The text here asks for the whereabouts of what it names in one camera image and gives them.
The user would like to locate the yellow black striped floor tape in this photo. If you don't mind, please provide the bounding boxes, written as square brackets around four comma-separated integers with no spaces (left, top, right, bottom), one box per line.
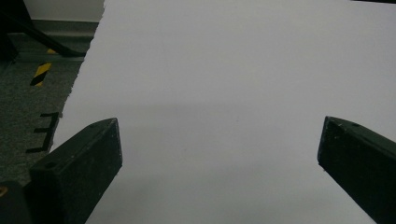
[29,48,58,88]

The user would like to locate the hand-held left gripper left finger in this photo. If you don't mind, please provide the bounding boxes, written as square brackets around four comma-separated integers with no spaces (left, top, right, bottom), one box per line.
[23,117,123,224]

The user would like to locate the black floor tape marks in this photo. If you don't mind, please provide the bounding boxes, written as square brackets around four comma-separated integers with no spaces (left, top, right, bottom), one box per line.
[25,111,61,154]

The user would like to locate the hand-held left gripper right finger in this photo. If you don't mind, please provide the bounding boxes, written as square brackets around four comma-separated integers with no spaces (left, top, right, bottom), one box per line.
[317,116,396,224]

